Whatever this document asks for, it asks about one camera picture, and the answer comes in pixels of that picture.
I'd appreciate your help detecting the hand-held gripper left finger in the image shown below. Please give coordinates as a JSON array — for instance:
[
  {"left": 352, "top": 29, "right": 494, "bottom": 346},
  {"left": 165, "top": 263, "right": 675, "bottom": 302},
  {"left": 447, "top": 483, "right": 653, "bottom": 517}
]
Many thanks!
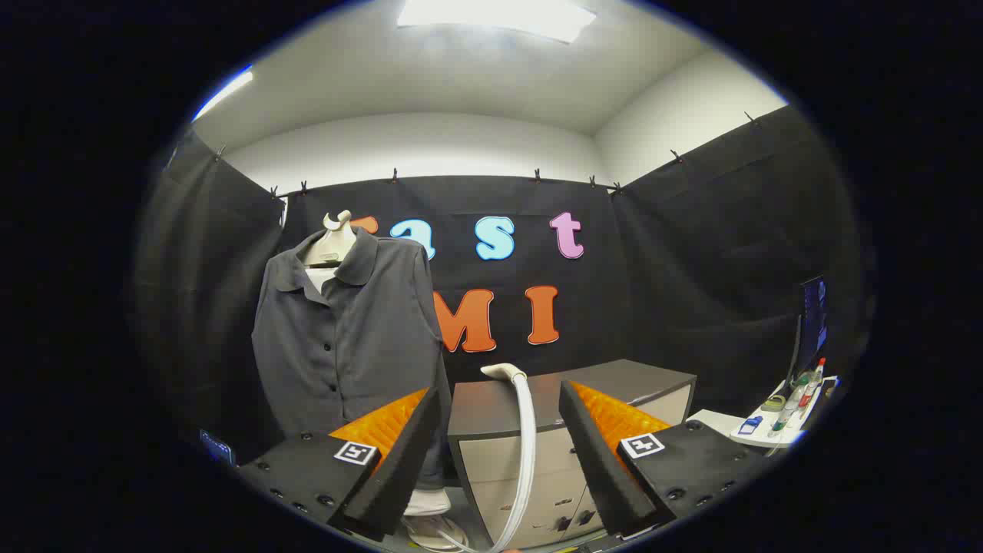
[{"left": 234, "top": 387, "right": 443, "bottom": 543}]

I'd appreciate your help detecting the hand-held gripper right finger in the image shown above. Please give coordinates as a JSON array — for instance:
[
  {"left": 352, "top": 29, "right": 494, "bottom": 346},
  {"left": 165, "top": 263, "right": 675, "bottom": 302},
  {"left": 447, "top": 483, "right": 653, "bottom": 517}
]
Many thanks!
[{"left": 558, "top": 379, "right": 770, "bottom": 538}]

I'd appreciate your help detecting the white garment steamer nozzle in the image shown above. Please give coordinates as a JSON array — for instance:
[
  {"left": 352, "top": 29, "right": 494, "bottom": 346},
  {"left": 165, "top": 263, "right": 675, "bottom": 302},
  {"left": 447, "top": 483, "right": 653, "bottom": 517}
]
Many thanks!
[{"left": 438, "top": 363, "right": 538, "bottom": 553}]

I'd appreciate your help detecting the dark grey button shirt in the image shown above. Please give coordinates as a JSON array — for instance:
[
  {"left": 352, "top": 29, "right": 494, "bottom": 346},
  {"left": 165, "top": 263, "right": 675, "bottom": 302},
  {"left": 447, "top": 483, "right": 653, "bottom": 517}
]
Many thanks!
[{"left": 252, "top": 227, "right": 455, "bottom": 489}]

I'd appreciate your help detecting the grey cabinet with drawers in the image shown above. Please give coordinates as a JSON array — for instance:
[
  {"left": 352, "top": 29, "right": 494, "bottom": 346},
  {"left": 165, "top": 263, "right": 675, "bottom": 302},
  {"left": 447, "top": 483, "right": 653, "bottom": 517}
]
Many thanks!
[{"left": 448, "top": 359, "right": 698, "bottom": 551}]

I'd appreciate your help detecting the small dark blue-edged box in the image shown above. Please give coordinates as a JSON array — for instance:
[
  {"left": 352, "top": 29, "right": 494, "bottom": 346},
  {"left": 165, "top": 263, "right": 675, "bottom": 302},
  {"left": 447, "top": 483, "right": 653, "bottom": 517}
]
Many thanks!
[{"left": 199, "top": 429, "right": 236, "bottom": 466}]

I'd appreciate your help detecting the red cap clear bottle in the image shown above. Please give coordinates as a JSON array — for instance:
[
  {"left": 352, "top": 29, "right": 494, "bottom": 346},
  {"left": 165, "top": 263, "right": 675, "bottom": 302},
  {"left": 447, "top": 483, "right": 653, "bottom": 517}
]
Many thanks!
[{"left": 797, "top": 357, "right": 827, "bottom": 409}]

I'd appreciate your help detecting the dark computer monitor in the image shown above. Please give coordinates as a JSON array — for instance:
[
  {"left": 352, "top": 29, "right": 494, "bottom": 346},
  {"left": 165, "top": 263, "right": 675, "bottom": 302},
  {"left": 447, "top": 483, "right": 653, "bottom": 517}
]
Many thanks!
[{"left": 789, "top": 275, "right": 829, "bottom": 385}]

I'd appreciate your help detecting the row of black backdrop clips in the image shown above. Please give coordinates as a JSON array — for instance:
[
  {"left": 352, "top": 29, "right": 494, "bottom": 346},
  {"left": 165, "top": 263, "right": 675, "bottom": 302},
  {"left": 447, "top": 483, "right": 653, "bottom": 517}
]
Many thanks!
[{"left": 213, "top": 111, "right": 763, "bottom": 199}]

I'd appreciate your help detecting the narrow ceiling light strip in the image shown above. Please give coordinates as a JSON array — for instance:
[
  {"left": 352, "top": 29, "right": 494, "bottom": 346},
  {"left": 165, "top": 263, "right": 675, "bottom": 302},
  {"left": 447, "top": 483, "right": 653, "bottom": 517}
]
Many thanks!
[{"left": 192, "top": 68, "right": 254, "bottom": 122}]

